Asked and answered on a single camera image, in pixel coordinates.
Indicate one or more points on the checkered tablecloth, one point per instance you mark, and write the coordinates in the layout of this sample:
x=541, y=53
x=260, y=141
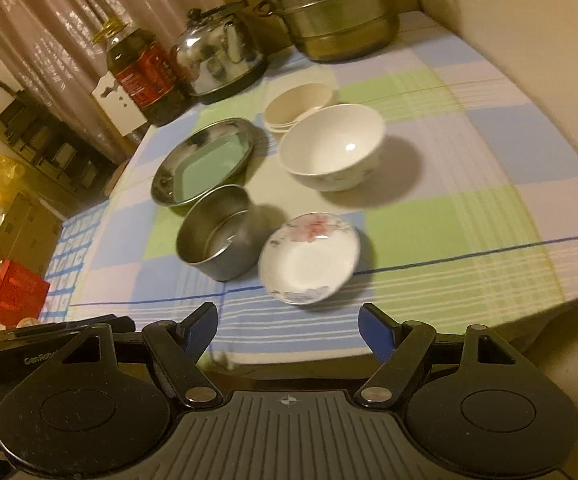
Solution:
x=469, y=185

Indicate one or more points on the red plastic crate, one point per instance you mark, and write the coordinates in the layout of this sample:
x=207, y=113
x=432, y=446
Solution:
x=14, y=290

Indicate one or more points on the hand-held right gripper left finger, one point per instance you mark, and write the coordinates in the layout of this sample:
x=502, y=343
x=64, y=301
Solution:
x=200, y=329

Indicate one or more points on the stainless steel kettle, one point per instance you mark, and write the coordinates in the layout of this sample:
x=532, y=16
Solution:
x=209, y=60

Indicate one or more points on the wide stainless steel basin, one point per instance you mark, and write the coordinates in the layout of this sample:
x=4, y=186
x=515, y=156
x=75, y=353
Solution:
x=166, y=177

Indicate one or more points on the sheer curtain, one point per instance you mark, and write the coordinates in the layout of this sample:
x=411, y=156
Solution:
x=44, y=25

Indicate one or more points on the stainless steel straight-sided bowl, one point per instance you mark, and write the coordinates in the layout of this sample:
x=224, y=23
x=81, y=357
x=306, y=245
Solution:
x=229, y=255

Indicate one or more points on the green square plate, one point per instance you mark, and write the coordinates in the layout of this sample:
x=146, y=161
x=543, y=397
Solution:
x=214, y=165

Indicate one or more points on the black rack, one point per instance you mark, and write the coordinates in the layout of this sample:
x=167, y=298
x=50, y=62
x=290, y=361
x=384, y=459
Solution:
x=34, y=135

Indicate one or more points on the white box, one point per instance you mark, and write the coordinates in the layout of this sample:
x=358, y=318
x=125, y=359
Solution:
x=116, y=107

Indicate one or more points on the cooking oil bottle red label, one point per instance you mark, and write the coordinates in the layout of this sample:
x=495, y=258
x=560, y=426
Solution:
x=144, y=75

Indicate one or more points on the white floral saucer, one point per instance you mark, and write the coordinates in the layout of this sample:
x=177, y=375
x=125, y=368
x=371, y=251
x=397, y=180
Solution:
x=309, y=260

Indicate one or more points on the cardboard box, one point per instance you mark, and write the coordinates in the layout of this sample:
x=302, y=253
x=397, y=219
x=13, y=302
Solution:
x=24, y=230

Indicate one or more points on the small beige bowl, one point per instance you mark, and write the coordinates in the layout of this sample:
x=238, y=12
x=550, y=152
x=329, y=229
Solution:
x=275, y=129
x=294, y=102

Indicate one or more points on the yellow plastic bag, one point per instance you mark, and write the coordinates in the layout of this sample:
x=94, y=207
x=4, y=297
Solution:
x=4, y=175

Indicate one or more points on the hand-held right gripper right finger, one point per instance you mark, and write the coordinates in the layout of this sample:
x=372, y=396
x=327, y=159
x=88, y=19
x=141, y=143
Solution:
x=376, y=331

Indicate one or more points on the stainless steel steamer pot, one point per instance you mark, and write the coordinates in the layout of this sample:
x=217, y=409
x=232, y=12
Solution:
x=344, y=25

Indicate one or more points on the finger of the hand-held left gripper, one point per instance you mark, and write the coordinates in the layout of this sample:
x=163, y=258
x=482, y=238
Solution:
x=64, y=322

